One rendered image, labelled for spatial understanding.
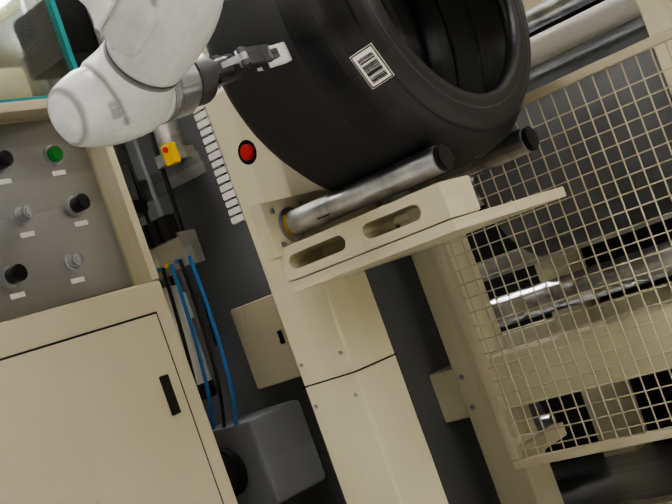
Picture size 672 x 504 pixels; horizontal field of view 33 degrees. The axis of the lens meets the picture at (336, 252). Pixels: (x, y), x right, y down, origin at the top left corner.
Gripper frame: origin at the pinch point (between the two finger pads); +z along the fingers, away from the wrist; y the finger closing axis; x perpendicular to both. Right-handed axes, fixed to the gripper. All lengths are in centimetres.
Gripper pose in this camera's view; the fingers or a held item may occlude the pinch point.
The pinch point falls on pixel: (271, 56)
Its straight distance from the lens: 171.1
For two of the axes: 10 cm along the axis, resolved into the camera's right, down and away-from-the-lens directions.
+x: 4.2, 9.1, 0.6
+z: 5.6, -3.1, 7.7
